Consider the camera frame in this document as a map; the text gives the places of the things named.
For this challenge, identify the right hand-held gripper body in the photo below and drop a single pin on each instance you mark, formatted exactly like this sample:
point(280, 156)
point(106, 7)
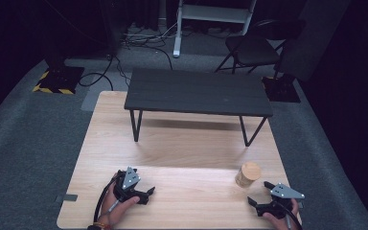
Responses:
point(286, 192)

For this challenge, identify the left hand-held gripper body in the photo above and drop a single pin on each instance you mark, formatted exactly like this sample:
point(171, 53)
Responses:
point(130, 179)

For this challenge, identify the wooden jar with lid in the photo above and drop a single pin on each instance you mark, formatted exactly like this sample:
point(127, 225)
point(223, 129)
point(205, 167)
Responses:
point(248, 174)

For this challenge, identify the black shelf with metal legs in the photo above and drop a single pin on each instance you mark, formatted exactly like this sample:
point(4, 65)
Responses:
point(198, 92)

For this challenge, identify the person's right hand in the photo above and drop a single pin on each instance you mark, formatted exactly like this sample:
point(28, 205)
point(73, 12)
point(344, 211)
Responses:
point(282, 224)

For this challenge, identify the person's left hand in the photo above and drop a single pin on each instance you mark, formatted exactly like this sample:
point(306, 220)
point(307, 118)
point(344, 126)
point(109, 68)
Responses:
point(110, 209)

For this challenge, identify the grey tape strip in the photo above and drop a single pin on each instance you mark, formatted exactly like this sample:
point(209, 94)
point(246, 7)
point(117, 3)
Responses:
point(67, 197)

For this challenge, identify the grey floor sheet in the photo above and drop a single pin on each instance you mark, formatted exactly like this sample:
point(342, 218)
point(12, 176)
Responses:
point(103, 87)

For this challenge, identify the black base with yellow stripes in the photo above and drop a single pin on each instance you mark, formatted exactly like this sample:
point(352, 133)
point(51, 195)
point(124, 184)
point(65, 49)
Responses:
point(60, 80)

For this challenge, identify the black folding chair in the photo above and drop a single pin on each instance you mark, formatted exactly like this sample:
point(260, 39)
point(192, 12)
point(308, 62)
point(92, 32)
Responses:
point(252, 49)

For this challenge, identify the grey curtain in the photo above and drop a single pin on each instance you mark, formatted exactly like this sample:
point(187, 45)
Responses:
point(313, 38)

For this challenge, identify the white metal stand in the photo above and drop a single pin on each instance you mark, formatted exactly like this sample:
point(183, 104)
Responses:
point(215, 14)

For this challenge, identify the black stand base plate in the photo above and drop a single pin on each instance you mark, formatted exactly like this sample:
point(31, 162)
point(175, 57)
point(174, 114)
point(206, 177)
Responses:
point(281, 89)

